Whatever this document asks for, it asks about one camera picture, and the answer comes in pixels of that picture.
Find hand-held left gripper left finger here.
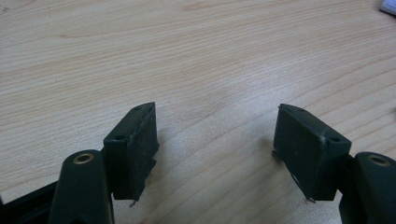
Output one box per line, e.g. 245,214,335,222
103,102,161,208

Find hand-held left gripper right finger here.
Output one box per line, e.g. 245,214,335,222
272,104,353,203

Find pale lavender sock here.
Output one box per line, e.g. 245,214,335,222
378,0,396,16

